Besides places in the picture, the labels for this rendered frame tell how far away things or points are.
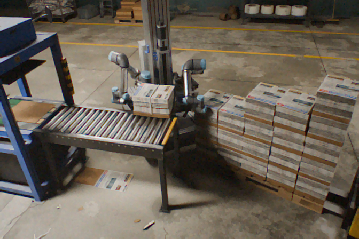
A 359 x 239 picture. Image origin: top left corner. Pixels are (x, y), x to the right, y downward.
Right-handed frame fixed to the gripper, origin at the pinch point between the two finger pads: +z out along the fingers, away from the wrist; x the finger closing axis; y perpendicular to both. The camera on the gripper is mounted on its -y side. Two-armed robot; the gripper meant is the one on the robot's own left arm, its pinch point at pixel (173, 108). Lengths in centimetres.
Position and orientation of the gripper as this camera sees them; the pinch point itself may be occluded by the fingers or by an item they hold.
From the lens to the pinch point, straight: 320.1
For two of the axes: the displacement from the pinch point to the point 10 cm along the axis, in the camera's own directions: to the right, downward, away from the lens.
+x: -2.4, 5.0, -8.3
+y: -0.4, -8.6, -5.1
